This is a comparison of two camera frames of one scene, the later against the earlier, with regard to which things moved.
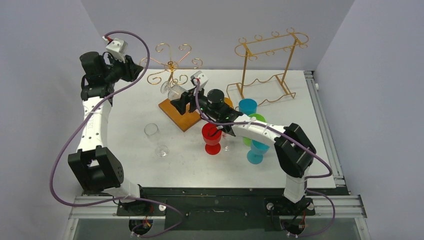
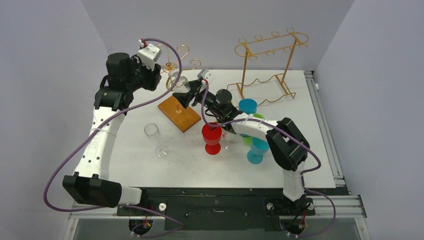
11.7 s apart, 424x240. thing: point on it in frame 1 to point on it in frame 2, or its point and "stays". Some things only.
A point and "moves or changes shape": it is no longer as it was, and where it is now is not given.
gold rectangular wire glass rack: [268, 64] stays
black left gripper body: [115, 71] to [145, 77]
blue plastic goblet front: [255, 155] stays
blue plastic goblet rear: [247, 106] stays
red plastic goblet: [211, 134] stays
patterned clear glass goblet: [174, 92] moves or changes shape
